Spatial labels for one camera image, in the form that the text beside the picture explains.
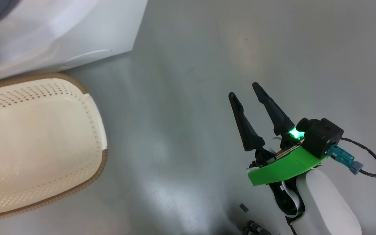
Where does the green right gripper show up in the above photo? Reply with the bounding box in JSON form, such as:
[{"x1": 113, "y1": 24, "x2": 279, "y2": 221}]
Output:
[{"x1": 228, "y1": 82, "x2": 329, "y2": 216}]

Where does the white front-load washing machine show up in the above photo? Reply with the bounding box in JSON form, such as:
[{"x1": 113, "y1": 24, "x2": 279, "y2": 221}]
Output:
[{"x1": 0, "y1": 0, "x2": 148, "y2": 80}]

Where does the cream perforated laundry basket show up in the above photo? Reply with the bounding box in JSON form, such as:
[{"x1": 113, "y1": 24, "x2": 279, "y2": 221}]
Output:
[{"x1": 0, "y1": 73, "x2": 108, "y2": 223}]

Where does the teal camera cable connector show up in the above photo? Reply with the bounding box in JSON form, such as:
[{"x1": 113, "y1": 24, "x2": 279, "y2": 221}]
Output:
[{"x1": 328, "y1": 145, "x2": 364, "y2": 175}]

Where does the thin black camera cable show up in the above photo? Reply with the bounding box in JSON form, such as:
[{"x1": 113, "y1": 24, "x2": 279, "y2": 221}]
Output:
[{"x1": 340, "y1": 137, "x2": 376, "y2": 235}]

